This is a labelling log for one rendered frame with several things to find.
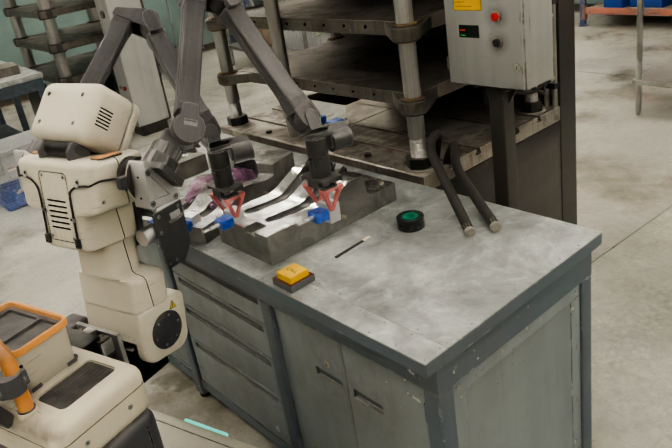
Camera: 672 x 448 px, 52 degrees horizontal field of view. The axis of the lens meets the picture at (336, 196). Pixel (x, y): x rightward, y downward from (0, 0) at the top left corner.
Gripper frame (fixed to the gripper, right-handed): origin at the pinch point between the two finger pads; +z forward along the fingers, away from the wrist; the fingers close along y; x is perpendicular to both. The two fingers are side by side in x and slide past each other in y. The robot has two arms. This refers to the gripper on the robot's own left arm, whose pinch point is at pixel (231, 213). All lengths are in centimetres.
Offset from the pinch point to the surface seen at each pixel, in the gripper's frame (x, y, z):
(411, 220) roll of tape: -35, -38, 8
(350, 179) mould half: -31.3, -18.2, -2.5
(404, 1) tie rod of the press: -74, -6, -46
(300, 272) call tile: 2.7, -34.4, 7.4
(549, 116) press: -146, -9, 15
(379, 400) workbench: 2, -57, 37
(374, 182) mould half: -45.2, -12.6, 4.9
